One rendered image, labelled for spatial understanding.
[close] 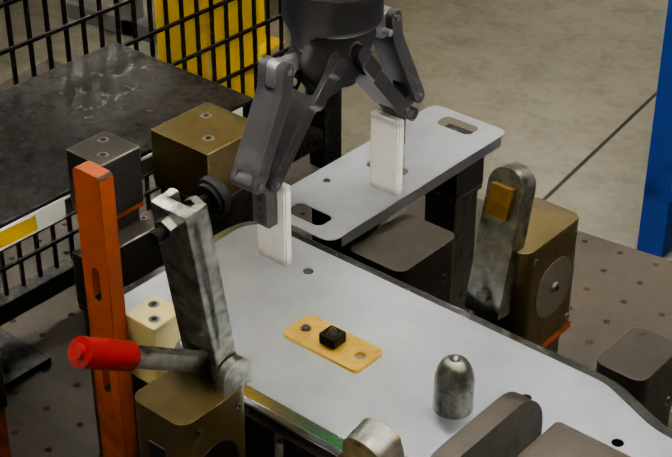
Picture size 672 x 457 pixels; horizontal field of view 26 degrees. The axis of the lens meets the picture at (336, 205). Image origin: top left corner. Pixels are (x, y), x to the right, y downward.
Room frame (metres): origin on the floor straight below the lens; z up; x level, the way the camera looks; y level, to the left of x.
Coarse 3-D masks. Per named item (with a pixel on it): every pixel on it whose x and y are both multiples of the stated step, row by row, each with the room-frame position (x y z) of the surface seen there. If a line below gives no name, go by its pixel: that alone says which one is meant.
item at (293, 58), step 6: (288, 54) 0.96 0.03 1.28; (294, 54) 0.96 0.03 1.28; (300, 54) 0.96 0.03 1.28; (270, 60) 0.94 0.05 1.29; (276, 60) 0.94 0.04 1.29; (282, 60) 0.94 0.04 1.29; (288, 60) 0.95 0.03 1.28; (294, 60) 0.95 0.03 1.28; (270, 66) 0.94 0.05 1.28; (276, 66) 0.93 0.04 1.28; (294, 66) 0.95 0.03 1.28; (270, 72) 0.94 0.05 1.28; (294, 72) 0.95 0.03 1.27; (270, 78) 0.94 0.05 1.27; (294, 78) 0.94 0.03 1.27; (270, 84) 0.94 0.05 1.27; (294, 84) 0.94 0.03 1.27
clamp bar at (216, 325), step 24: (168, 192) 0.88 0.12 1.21; (216, 192) 0.88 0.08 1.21; (168, 216) 0.86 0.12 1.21; (192, 216) 0.85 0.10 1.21; (168, 240) 0.85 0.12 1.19; (192, 240) 0.85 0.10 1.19; (168, 264) 0.87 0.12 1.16; (192, 264) 0.85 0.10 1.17; (216, 264) 0.86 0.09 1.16; (192, 288) 0.86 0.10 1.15; (216, 288) 0.86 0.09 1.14; (192, 312) 0.86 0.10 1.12; (216, 312) 0.86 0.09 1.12; (192, 336) 0.87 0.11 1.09; (216, 336) 0.86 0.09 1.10; (216, 360) 0.86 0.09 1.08
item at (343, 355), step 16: (304, 320) 1.02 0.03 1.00; (320, 320) 1.02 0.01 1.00; (288, 336) 1.00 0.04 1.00; (304, 336) 1.00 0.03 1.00; (320, 336) 0.99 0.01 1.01; (336, 336) 0.98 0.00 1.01; (352, 336) 1.00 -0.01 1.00; (320, 352) 0.97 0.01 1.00; (336, 352) 0.97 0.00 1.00; (352, 352) 0.97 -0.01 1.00; (368, 352) 0.97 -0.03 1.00; (352, 368) 0.95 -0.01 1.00
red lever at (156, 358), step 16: (80, 336) 0.80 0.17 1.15; (80, 352) 0.78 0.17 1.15; (96, 352) 0.79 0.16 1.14; (112, 352) 0.80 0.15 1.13; (128, 352) 0.81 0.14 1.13; (144, 352) 0.82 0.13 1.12; (160, 352) 0.84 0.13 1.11; (176, 352) 0.85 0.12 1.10; (192, 352) 0.87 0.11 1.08; (80, 368) 0.78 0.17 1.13; (96, 368) 0.79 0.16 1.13; (112, 368) 0.80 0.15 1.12; (128, 368) 0.81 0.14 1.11; (144, 368) 0.82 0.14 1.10; (160, 368) 0.83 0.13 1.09; (176, 368) 0.84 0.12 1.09; (192, 368) 0.86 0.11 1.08; (208, 368) 0.87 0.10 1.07
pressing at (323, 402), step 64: (256, 256) 1.12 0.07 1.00; (320, 256) 1.12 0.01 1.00; (256, 320) 1.02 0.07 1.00; (384, 320) 1.02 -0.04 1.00; (448, 320) 1.02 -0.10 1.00; (256, 384) 0.93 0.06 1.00; (320, 384) 0.93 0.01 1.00; (384, 384) 0.93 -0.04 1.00; (512, 384) 0.93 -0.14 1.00; (576, 384) 0.93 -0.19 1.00; (320, 448) 0.86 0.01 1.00; (640, 448) 0.86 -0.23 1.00
